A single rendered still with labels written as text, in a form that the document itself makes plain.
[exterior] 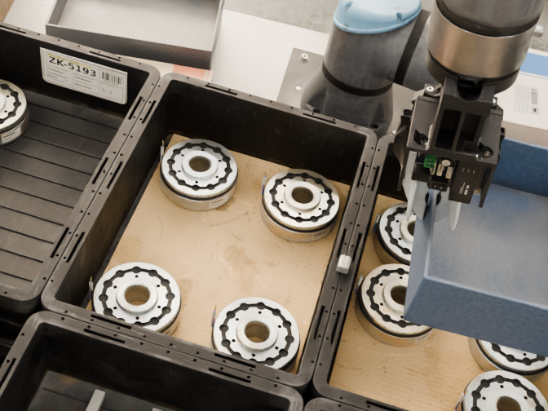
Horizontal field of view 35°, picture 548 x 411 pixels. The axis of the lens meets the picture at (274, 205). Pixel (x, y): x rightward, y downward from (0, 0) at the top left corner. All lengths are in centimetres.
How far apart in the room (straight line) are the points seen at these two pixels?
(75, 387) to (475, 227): 47
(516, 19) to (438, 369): 56
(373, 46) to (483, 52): 66
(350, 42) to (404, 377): 50
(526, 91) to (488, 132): 82
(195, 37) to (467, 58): 93
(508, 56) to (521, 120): 83
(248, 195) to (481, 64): 59
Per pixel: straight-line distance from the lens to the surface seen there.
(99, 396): 99
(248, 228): 114
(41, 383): 102
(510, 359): 109
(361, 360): 106
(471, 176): 70
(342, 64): 132
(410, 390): 106
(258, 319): 102
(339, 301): 97
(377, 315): 106
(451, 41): 64
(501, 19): 62
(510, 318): 80
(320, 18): 284
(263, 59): 158
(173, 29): 153
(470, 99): 65
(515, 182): 95
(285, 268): 111
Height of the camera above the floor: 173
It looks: 50 degrees down
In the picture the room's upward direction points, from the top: 12 degrees clockwise
